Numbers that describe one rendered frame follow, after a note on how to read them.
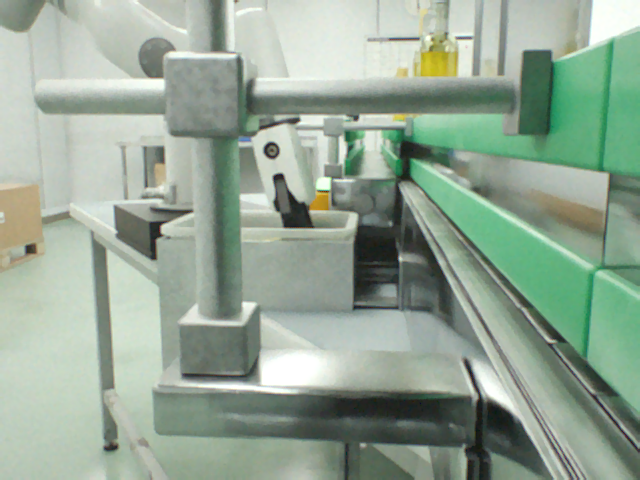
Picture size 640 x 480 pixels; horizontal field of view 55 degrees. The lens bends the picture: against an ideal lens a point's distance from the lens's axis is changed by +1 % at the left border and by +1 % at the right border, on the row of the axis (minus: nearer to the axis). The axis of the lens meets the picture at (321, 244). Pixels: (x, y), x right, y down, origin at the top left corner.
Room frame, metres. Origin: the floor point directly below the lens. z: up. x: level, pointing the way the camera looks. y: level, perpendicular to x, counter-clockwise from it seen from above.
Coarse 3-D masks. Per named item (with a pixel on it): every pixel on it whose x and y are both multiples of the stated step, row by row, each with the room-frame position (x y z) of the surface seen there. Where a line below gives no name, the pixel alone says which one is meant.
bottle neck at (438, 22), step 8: (432, 0) 0.95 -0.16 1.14; (440, 0) 0.95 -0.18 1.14; (448, 0) 0.95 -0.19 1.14; (432, 8) 0.95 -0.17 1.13; (440, 8) 0.95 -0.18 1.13; (448, 8) 0.95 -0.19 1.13; (432, 16) 0.95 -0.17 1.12; (440, 16) 0.95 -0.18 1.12; (448, 16) 0.95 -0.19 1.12; (432, 24) 0.95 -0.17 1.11; (440, 24) 0.95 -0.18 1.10; (448, 24) 0.96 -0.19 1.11
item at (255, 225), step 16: (176, 224) 0.71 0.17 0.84; (192, 224) 0.77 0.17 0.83; (256, 224) 0.82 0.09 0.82; (272, 224) 0.81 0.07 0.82; (320, 224) 0.81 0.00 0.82; (336, 224) 0.81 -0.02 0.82; (352, 224) 0.69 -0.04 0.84; (288, 240) 0.66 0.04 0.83; (304, 240) 0.66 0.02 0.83; (320, 240) 0.66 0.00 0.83; (336, 240) 0.66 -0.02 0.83
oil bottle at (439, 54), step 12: (432, 36) 0.94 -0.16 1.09; (444, 36) 0.94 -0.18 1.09; (420, 48) 0.96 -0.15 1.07; (432, 48) 0.94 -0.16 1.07; (444, 48) 0.93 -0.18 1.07; (456, 48) 0.93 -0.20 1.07; (420, 60) 0.94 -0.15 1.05; (432, 60) 0.93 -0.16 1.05; (444, 60) 0.93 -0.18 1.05; (456, 60) 0.93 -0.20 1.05; (420, 72) 0.94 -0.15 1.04; (432, 72) 0.93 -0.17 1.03; (444, 72) 0.93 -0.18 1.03; (456, 72) 0.93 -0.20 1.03
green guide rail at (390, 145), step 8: (400, 120) 0.87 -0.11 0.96; (384, 136) 1.76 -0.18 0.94; (392, 136) 1.02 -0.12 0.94; (400, 136) 0.87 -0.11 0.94; (384, 144) 1.91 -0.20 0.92; (392, 144) 1.11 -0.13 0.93; (384, 152) 1.72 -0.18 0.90; (392, 152) 1.10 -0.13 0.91; (392, 160) 1.00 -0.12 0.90; (400, 160) 0.87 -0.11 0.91; (392, 168) 0.99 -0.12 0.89; (400, 168) 0.87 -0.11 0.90
